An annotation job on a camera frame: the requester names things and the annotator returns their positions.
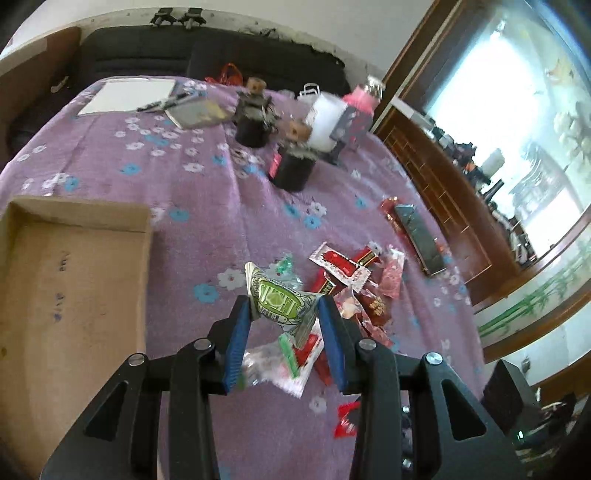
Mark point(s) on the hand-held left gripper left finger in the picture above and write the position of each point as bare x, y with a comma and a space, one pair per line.
238, 344

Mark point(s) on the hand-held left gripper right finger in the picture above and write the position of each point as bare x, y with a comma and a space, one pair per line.
334, 348

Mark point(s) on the white and red snack packet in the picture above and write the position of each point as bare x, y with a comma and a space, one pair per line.
307, 360
339, 265

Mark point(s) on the clear green-striped snack packet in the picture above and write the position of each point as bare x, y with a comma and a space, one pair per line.
265, 364

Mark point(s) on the green snack packet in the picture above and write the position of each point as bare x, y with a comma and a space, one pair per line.
277, 302

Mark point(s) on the large red snack packet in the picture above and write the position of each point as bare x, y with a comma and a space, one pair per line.
376, 309

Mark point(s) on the pink translucent snack packet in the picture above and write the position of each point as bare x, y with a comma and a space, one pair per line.
392, 274

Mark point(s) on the dark red yellow-print packet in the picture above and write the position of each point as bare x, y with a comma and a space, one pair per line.
367, 256

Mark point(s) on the shallow cardboard box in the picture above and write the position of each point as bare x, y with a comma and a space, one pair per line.
69, 286

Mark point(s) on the small red snack packet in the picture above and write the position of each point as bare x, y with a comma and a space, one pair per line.
348, 417

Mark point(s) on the small green candy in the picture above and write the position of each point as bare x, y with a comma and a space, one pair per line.
284, 265

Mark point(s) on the purple floral tablecloth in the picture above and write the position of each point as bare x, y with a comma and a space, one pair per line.
231, 207

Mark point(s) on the long black snack box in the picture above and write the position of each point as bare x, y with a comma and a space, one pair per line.
420, 240

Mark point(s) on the black speaker box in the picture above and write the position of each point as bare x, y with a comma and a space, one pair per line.
508, 392

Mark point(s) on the black jar with cork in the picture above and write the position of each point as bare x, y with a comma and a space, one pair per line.
251, 124
293, 168

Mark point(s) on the wooden cabinet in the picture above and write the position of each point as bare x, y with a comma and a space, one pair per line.
443, 184

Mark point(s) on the white plastic jug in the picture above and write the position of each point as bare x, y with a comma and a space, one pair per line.
325, 122

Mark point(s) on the grey notebook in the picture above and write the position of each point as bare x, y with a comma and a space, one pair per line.
198, 113

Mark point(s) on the pink capped bottle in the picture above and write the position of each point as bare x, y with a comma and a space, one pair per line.
362, 104

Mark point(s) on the black pens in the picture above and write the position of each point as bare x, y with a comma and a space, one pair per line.
164, 102

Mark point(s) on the red plastic bag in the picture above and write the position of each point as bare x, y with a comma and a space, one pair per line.
228, 76

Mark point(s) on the white paper sheet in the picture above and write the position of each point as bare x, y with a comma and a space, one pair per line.
124, 94

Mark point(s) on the wooden framed window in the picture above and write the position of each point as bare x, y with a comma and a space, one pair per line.
521, 115

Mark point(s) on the black sofa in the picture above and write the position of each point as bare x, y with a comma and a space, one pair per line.
152, 50

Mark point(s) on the black wall clamps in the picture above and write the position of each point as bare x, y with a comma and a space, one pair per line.
178, 17

